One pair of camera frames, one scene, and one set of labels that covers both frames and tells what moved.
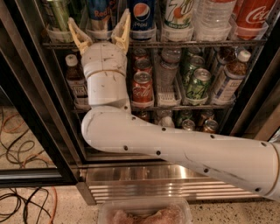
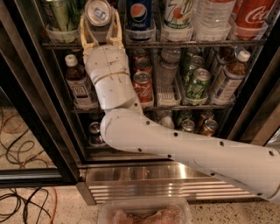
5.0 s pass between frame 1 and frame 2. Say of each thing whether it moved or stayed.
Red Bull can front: moved
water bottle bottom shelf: stayed
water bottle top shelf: stayed
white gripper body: stayed
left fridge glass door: stayed
